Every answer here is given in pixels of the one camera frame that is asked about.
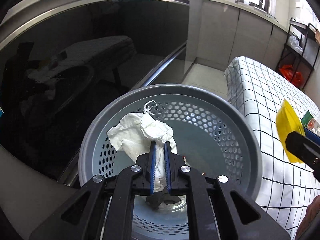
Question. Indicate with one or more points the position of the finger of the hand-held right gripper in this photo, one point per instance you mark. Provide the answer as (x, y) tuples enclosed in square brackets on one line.
[(312, 135), (302, 147)]

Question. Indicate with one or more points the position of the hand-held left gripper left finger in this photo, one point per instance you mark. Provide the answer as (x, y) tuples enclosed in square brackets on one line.
[(153, 167)]

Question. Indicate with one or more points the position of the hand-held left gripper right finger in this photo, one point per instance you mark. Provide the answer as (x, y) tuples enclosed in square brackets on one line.
[(167, 167)]

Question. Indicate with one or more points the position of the white tissue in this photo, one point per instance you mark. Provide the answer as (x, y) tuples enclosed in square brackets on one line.
[(140, 135)]

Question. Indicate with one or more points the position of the grey perforated plastic basket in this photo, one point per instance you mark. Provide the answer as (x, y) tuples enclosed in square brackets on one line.
[(212, 140)]

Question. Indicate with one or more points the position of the person's right forearm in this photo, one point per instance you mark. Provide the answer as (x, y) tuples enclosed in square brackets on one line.
[(308, 217)]

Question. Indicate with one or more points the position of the small green carton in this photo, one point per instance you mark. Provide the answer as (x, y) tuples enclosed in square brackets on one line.
[(309, 120)]

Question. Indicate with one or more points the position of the black-and-white checked tablecloth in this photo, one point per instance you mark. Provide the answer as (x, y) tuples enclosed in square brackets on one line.
[(262, 100)]

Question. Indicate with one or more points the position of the red plastic bag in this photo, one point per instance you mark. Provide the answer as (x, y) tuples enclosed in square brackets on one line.
[(290, 74)]

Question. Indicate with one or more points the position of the black metal shelf rack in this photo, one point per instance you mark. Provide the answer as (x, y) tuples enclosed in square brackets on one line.
[(306, 52)]

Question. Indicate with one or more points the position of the crumpled clear bag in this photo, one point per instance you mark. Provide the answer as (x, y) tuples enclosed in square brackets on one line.
[(296, 45)]

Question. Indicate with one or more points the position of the black glass oven front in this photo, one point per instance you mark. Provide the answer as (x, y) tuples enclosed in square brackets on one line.
[(87, 67)]

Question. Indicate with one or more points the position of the grey kitchen cabinet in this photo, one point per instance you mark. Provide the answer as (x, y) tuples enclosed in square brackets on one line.
[(225, 35)]

